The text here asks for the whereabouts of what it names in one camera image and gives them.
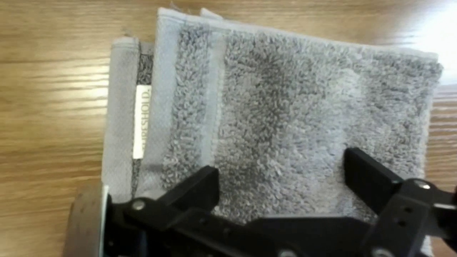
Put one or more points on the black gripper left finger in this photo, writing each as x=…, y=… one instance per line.
x=176, y=209

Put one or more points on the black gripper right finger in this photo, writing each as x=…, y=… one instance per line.
x=401, y=215

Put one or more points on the grey towel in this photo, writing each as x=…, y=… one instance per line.
x=286, y=109

